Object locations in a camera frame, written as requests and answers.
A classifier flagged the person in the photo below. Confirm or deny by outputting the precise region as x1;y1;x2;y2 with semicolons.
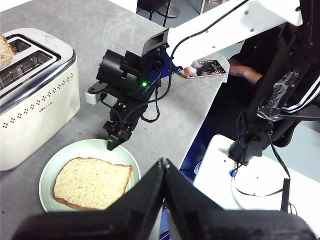
178;24;320;141

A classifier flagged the black office chair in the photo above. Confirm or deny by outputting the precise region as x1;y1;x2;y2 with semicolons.
272;109;320;148

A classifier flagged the grey round stool base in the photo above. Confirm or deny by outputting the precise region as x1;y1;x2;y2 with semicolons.
157;0;181;18

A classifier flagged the smartphone with lit screen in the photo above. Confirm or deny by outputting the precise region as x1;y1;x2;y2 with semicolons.
187;59;230;80

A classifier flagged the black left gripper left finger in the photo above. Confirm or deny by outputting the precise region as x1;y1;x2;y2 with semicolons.
12;157;166;240

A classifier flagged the small sliced bread piece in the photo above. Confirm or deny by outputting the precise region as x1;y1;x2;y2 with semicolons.
0;34;16;71

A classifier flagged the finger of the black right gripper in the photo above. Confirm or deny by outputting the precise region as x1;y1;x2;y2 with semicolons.
106;133;132;151

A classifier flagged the pale grey camera box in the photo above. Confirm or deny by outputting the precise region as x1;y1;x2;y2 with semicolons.
84;89;101;105

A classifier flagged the person's hand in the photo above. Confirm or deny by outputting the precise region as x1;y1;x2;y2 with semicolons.
178;67;193;79

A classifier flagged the clear plastic wrap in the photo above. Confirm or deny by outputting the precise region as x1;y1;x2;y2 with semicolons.
256;71;300;122

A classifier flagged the cream two-slot toaster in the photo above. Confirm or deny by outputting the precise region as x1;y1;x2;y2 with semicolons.
0;27;81;172

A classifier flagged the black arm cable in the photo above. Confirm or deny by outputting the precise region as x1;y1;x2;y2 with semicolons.
139;37;174;123

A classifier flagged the pale green round plate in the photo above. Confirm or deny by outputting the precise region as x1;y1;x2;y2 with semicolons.
38;138;142;213

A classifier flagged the large sliced bread piece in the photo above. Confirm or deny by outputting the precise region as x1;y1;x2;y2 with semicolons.
52;156;134;211

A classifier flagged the black cable on base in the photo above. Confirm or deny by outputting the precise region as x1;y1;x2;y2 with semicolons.
231;162;292;198

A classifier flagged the black upright strip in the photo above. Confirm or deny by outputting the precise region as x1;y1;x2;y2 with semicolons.
280;178;291;213

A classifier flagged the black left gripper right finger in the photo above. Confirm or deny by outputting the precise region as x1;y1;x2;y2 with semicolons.
164;157;317;240

